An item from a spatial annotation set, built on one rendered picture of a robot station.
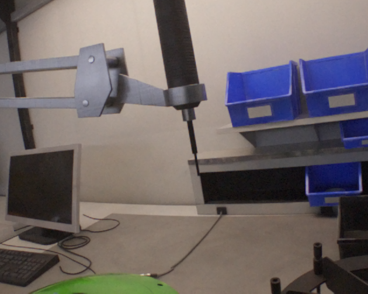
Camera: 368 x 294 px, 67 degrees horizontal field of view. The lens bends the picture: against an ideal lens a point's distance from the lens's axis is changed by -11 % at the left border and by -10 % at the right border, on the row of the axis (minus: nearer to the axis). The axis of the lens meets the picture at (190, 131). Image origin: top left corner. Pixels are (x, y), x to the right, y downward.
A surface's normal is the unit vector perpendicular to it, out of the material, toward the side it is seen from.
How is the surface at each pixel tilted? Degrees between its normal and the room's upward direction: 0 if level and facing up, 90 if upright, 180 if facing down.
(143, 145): 90
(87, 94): 90
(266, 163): 90
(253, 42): 90
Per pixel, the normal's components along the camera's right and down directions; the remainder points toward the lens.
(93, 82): -0.27, 0.13
